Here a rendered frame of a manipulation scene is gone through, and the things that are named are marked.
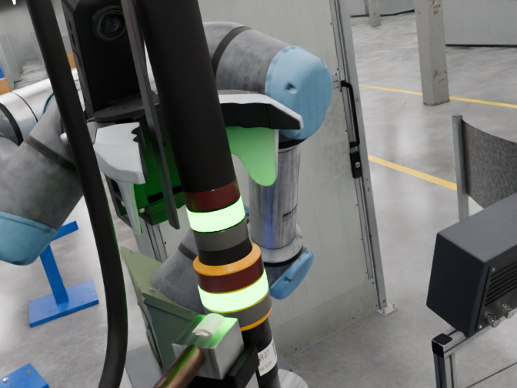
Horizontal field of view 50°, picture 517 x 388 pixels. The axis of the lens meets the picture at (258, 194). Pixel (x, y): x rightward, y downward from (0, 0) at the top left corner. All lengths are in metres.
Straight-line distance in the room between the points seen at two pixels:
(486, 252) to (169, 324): 0.61
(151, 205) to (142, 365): 0.97
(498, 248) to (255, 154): 0.76
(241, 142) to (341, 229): 2.45
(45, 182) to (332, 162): 2.21
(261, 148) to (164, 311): 0.79
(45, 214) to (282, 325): 2.29
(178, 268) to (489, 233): 0.60
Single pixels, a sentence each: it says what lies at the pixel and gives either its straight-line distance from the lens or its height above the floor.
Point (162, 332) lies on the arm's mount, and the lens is 1.14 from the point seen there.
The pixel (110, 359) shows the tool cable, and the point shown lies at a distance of 0.27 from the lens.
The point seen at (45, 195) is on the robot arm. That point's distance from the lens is 0.54.
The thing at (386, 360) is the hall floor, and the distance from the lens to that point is 2.81.
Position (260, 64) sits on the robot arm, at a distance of 0.76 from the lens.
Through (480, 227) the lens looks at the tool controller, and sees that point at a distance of 1.11.
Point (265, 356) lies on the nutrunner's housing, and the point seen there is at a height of 1.51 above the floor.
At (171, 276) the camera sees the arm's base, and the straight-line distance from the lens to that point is 1.14.
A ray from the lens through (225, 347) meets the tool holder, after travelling 0.33.
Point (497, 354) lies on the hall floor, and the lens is 2.84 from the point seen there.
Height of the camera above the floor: 1.73
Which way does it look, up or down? 20 degrees down
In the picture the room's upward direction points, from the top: 12 degrees counter-clockwise
